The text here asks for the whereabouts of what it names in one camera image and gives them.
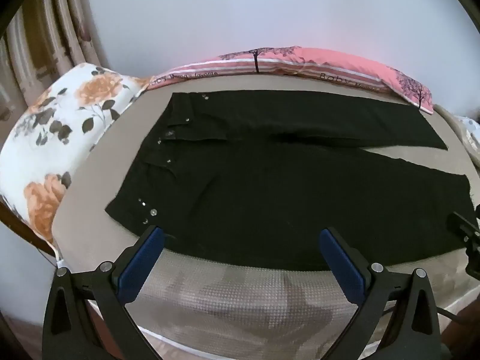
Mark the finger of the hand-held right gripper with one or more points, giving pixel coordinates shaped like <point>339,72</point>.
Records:
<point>460,223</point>

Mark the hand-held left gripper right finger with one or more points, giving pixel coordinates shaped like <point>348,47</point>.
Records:
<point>343,262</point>

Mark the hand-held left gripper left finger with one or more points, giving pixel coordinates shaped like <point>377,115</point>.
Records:
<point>144,258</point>

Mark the black pants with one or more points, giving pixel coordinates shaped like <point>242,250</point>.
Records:
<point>262,180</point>

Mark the white patterned cloth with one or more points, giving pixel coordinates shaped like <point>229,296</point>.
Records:
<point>463,131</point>

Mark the floral white pillow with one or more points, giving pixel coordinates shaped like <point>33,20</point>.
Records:
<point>56,131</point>

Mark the pink striped quilt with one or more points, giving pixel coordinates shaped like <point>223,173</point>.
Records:
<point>300,65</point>

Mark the beige patterned curtain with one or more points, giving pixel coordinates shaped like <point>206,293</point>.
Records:
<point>41,37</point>

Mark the wooden bed frame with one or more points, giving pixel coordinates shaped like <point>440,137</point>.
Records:
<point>26,228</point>

